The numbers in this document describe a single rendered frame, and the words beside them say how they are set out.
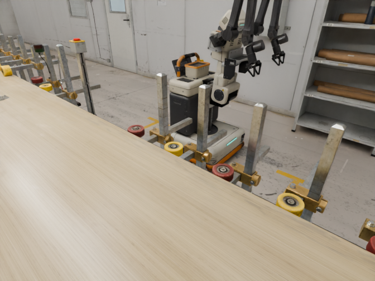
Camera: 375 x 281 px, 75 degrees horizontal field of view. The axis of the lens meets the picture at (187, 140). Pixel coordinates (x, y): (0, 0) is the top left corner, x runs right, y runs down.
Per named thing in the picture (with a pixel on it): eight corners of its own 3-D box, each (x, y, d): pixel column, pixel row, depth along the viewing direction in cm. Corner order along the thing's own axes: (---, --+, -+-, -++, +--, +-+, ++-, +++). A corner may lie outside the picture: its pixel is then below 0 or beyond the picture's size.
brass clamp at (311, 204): (288, 190, 96) (291, 180, 93) (325, 207, 88) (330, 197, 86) (282, 199, 92) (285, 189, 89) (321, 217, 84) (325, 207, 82)
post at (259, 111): (242, 199, 112) (258, 100, 88) (249, 202, 110) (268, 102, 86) (238, 203, 110) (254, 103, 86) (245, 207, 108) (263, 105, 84)
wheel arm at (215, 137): (221, 134, 138) (222, 127, 136) (226, 136, 136) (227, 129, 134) (168, 169, 109) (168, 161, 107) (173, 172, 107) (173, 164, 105)
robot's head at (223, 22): (216, 23, 189) (228, 7, 178) (230, 21, 203) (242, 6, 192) (226, 37, 188) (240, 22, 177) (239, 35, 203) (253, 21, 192)
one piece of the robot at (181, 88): (168, 139, 255) (166, 57, 213) (199, 122, 292) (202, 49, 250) (193, 150, 237) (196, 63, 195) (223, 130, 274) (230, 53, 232)
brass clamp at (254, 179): (232, 169, 111) (234, 160, 108) (260, 182, 103) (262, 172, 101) (225, 175, 107) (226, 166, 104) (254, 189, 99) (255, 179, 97)
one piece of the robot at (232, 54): (218, 77, 203) (220, 50, 192) (235, 71, 221) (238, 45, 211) (235, 81, 194) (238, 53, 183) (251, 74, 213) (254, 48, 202)
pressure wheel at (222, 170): (229, 201, 91) (232, 177, 85) (208, 196, 93) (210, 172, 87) (232, 188, 97) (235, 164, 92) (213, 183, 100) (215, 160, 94)
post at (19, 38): (36, 88, 236) (19, 34, 212) (38, 88, 234) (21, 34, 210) (32, 88, 233) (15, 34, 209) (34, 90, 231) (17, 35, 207)
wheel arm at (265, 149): (263, 150, 124) (264, 143, 122) (269, 153, 123) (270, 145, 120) (214, 195, 96) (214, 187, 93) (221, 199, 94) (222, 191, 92)
